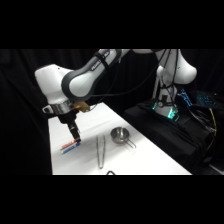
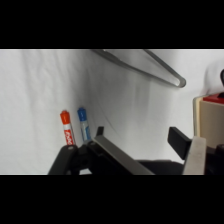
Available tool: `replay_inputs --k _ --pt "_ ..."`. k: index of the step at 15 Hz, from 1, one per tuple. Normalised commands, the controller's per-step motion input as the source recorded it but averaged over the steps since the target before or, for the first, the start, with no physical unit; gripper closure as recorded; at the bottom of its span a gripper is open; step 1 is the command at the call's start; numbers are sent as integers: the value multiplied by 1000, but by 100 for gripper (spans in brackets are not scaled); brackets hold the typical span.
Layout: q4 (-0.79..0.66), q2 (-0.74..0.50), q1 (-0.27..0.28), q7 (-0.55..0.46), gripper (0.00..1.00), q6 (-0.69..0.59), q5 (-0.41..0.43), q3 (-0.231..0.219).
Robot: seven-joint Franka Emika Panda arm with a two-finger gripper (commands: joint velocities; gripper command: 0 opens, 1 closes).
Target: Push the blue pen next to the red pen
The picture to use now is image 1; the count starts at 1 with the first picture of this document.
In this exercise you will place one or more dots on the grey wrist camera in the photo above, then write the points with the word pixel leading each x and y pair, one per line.
pixel 47 109

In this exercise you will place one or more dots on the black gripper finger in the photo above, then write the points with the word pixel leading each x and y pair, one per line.
pixel 78 134
pixel 74 134

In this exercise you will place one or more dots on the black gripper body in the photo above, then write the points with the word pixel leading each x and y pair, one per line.
pixel 68 118

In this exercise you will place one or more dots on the green lit base controller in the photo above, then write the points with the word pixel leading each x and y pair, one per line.
pixel 170 113

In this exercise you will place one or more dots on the blue pen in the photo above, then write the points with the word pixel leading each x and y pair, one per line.
pixel 70 149

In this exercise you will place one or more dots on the brown wrist connector block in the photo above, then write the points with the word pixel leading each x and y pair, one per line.
pixel 81 107

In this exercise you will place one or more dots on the black robot stand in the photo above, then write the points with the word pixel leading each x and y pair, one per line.
pixel 173 136

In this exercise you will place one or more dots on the metal measuring cup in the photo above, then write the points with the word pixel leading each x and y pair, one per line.
pixel 120 135

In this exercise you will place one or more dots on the black loop object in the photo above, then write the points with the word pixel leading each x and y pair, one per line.
pixel 110 173

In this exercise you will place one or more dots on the blue lit keyboard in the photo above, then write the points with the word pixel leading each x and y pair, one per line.
pixel 206 98

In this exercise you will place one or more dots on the metal tongs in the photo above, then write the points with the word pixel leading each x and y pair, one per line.
pixel 101 150

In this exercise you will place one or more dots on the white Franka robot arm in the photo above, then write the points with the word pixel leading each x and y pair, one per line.
pixel 80 81

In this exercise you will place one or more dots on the black curtain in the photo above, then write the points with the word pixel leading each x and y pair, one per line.
pixel 20 116

